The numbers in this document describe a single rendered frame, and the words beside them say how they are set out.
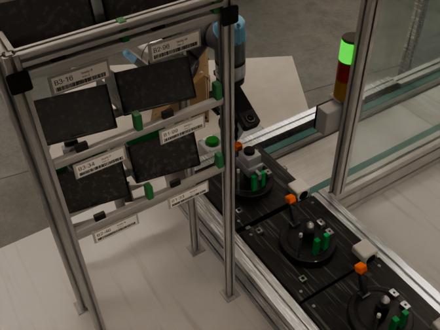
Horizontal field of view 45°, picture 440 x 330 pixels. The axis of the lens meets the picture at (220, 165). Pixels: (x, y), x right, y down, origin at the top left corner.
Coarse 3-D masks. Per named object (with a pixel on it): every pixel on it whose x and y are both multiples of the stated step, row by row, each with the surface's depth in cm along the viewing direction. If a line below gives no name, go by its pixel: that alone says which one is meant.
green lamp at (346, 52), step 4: (340, 44) 117; (344, 44) 115; (348, 44) 115; (340, 48) 117; (344, 48) 116; (348, 48) 115; (352, 48) 115; (340, 52) 118; (344, 52) 117; (348, 52) 116; (352, 52) 116; (340, 56) 118; (344, 56) 117; (348, 56) 117; (340, 60) 119; (344, 60) 118; (348, 60) 117; (348, 64) 118
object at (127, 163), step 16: (160, 128) 127; (128, 144) 125; (144, 144) 98; (176, 144) 100; (192, 144) 101; (128, 160) 101; (144, 160) 99; (160, 160) 100; (176, 160) 101; (192, 160) 102; (144, 176) 99; (160, 176) 101
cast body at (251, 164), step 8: (240, 152) 139; (248, 152) 137; (256, 152) 138; (240, 160) 140; (248, 160) 136; (256, 160) 138; (240, 168) 142; (248, 168) 138; (256, 168) 139; (248, 176) 139
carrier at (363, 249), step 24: (288, 216) 137; (312, 216) 137; (264, 240) 131; (288, 240) 129; (312, 240) 128; (336, 240) 128; (360, 240) 131; (264, 264) 127; (288, 264) 126; (312, 264) 124; (336, 264) 126; (288, 288) 121; (312, 288) 121
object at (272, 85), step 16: (208, 64) 213; (256, 64) 212; (272, 64) 212; (288, 64) 211; (256, 80) 204; (272, 80) 203; (288, 80) 203; (256, 96) 196; (272, 96) 195; (288, 96) 195; (144, 112) 190; (256, 112) 188; (272, 112) 188; (288, 112) 188; (128, 128) 183; (208, 128) 182
